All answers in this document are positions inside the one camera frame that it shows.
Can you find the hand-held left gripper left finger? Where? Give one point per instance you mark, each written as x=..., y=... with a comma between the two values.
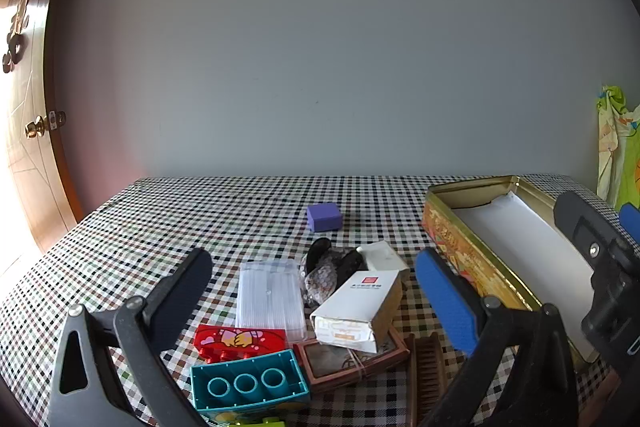
x=187, y=279

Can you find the brown banded card stack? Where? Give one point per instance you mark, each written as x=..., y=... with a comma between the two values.
x=330, y=369

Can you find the red toy brick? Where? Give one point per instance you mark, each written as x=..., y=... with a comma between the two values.
x=240, y=339

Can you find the purple box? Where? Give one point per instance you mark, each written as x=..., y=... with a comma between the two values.
x=324, y=218

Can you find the white and gold carton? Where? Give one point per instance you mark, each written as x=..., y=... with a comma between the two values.
x=357, y=307

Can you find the green yellow printed cloth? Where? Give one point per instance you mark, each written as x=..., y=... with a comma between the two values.
x=617, y=142

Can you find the dark door decoration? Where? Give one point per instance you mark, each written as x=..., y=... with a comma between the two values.
x=16, y=32

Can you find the teal toy brick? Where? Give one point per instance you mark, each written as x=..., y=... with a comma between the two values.
x=250, y=402

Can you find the white charger adapter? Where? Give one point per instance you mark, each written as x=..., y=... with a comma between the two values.
x=382, y=255

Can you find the white paper liner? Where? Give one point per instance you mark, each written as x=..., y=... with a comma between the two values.
x=525, y=237

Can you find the gold tin box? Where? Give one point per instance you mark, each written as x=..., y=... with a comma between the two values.
x=450, y=237

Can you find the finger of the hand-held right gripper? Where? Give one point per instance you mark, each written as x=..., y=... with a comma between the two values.
x=582, y=222
x=631, y=222

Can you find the clear plastic box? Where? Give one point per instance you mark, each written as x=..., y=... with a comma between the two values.
x=270, y=302

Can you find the green toy brick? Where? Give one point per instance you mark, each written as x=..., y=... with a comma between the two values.
x=272, y=422

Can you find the brass door knob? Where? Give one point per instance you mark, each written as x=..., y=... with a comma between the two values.
x=35, y=127

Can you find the checkered tablecloth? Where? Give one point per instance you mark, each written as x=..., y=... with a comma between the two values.
x=150, y=217

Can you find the wooden comb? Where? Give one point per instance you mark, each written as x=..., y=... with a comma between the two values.
x=430, y=372

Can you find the wooden door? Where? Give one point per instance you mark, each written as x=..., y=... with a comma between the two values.
x=30, y=187

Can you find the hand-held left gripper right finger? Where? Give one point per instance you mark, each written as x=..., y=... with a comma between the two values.
x=442, y=294

